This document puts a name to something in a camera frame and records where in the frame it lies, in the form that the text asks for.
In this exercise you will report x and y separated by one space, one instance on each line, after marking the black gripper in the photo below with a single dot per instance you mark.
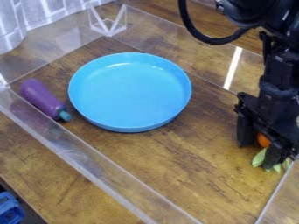
270 113

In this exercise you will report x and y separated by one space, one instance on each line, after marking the orange toy carrot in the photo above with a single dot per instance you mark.
261 156

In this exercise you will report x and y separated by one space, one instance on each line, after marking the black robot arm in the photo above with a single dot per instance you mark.
277 16

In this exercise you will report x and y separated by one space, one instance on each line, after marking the clear acrylic back barrier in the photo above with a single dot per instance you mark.
225 65

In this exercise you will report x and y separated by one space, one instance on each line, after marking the clear acrylic barrier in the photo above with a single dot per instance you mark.
150 206
225 65

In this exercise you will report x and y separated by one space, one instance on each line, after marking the blue round plate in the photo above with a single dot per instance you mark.
130 92

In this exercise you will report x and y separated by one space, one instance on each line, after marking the clear acrylic front barrier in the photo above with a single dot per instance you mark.
150 206

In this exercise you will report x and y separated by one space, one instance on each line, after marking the purple toy eggplant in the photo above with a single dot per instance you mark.
40 97

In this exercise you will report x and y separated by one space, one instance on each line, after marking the blue object at corner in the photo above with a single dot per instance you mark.
11 209

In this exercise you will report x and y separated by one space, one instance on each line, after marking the white sheer curtain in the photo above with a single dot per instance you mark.
26 15

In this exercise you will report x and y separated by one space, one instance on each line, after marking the clear acrylic corner bracket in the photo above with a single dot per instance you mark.
107 27

